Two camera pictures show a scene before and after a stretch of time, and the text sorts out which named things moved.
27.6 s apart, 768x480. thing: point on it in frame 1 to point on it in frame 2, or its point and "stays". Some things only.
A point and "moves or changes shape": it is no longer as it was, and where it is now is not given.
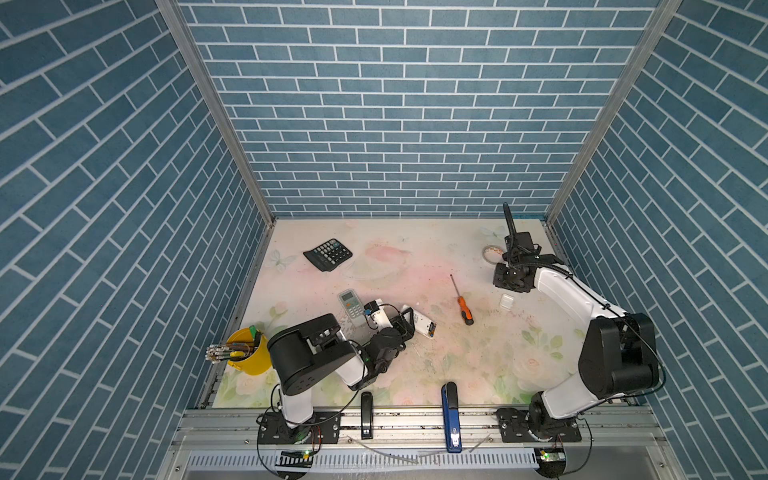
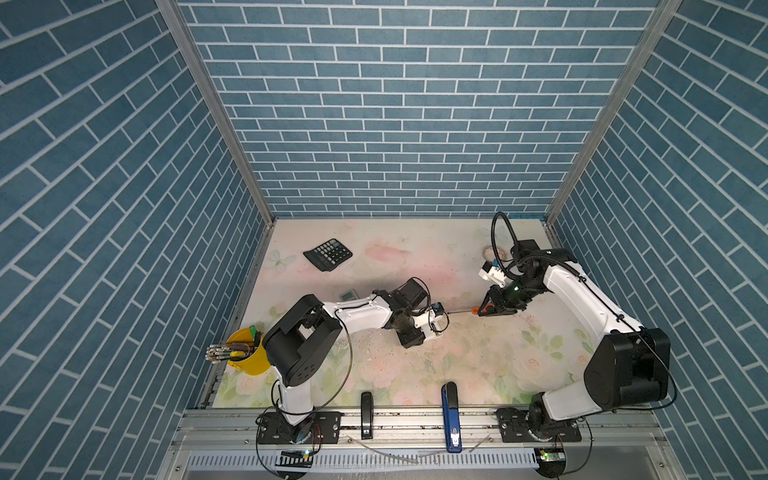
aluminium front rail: x=224 y=444 stays
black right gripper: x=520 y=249 to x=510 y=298
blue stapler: x=452 y=422 stays
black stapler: x=367 y=415 stays
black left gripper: x=405 y=330 to x=412 y=339
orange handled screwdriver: x=466 y=313 moves or changes shape
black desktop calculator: x=329 y=255 stays
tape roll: x=492 y=254 stays
